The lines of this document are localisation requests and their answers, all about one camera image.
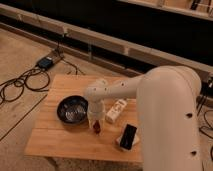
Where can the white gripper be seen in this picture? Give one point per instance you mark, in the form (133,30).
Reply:
(96,111)

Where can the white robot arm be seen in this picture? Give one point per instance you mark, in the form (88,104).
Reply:
(167,116)

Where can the dark ceramic bowl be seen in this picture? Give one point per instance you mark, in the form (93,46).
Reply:
(73,109)

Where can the white rectangular carton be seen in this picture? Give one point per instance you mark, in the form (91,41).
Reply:
(115,110)

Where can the black box on white base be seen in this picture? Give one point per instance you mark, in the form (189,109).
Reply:
(128,138)

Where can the wooden table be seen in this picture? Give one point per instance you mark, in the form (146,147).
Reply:
(52,138)

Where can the black power adapter box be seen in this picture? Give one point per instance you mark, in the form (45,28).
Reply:
(45,63)

